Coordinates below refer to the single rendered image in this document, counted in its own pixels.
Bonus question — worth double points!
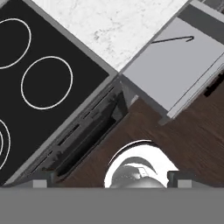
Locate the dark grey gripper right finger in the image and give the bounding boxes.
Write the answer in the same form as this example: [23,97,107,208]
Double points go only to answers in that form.
[167,171,214,189]

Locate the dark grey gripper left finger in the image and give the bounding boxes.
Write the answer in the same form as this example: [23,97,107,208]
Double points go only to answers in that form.
[17,170,57,189]

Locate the open grey drawer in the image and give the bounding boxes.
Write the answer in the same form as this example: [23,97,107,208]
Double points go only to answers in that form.
[118,0,224,126]

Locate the round white and silver object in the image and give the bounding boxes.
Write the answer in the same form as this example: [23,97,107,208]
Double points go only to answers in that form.
[103,138,179,189]

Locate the black drawer handle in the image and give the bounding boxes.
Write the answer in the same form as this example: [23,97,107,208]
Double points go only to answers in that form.
[203,76,224,98]

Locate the black glass hob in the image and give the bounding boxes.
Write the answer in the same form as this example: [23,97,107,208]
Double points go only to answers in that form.
[0,0,118,186]

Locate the dark oven door handle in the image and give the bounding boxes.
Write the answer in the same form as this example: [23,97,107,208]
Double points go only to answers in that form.
[55,111,130,179]

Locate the grey oven front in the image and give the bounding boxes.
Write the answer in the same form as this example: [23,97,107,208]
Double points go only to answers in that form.
[6,78,130,187]

